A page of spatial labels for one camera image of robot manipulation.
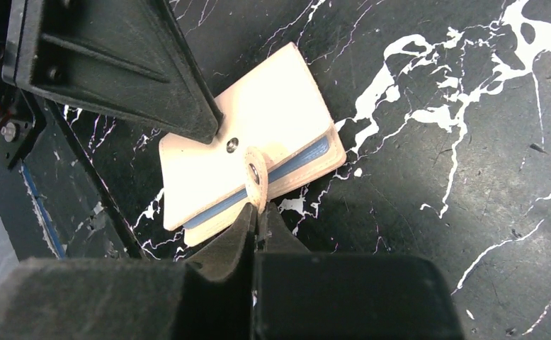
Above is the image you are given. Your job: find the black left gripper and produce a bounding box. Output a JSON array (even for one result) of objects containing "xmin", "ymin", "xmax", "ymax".
[{"xmin": 0, "ymin": 1, "xmax": 223, "ymax": 169}]

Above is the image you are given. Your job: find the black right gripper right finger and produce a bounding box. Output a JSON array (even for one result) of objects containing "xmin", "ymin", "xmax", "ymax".
[{"xmin": 251, "ymin": 204, "xmax": 465, "ymax": 339}]

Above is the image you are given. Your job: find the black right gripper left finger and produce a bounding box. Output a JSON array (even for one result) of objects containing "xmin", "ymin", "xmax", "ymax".
[{"xmin": 0, "ymin": 204, "xmax": 257, "ymax": 339}]

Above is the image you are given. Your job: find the tan blue card holder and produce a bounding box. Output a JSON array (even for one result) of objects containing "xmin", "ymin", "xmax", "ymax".
[{"xmin": 159, "ymin": 42, "xmax": 346, "ymax": 247}]

